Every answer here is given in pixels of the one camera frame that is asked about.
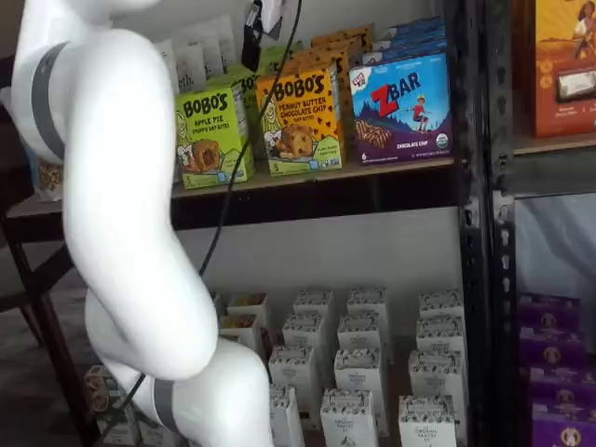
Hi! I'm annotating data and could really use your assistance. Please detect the purple snack box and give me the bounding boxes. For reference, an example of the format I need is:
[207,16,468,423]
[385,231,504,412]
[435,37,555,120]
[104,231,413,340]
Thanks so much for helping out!
[519,291,583,332]
[519,325,589,370]
[528,365,596,409]
[530,402,596,447]

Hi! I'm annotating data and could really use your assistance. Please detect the dark grey metal shelf rack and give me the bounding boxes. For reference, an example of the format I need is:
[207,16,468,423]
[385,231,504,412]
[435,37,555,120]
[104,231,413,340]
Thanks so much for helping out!
[488,0,596,447]

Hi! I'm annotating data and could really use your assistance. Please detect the white carton with grey print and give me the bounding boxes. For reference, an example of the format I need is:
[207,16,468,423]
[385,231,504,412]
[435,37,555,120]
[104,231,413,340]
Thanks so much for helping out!
[415,316,467,359]
[282,312,327,358]
[346,287,390,325]
[398,395,460,447]
[268,385,306,447]
[319,388,379,447]
[337,314,384,358]
[408,349,466,404]
[333,347,386,401]
[292,289,335,327]
[268,345,318,401]
[417,289,465,325]

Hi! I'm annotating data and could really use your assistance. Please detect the blue Zbar chocolate chip box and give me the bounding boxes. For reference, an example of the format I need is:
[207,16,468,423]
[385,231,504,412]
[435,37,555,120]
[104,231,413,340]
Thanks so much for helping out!
[348,52,454,165]
[384,17,446,46]
[360,36,449,66]

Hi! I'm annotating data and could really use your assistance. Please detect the tan wooden shelf board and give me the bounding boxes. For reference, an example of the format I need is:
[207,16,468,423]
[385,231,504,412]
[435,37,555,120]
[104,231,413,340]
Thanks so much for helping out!
[511,133,596,156]
[7,156,455,220]

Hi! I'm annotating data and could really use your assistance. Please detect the orange Bobo's peanut butter box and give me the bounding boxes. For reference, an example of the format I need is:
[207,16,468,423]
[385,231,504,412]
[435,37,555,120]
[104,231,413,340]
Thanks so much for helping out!
[286,45,353,141]
[255,62,348,177]
[310,23,376,66]

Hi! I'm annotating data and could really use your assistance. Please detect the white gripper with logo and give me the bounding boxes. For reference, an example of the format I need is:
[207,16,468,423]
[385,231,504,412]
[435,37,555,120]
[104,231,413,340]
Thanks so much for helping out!
[261,0,286,34]

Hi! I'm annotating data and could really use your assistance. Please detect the white box with brown print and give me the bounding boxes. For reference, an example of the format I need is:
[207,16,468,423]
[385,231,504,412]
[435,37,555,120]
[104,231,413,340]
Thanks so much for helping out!
[83,365,123,415]

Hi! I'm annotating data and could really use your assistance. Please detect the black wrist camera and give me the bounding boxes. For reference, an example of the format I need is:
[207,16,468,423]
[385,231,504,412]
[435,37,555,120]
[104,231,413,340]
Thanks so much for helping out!
[240,0,264,72]

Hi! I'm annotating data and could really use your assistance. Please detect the black metal shelf rack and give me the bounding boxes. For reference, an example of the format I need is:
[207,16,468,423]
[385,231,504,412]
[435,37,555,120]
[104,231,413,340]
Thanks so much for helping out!
[0,0,495,447]

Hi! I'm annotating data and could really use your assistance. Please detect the large orange cereal box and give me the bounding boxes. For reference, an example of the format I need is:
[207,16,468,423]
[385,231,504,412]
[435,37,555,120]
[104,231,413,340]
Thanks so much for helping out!
[530,0,596,139]

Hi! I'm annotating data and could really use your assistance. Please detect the green Bobo's apple pie box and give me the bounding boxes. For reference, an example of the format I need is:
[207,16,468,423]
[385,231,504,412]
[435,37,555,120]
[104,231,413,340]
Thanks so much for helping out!
[258,40,305,71]
[207,64,266,125]
[174,86,256,191]

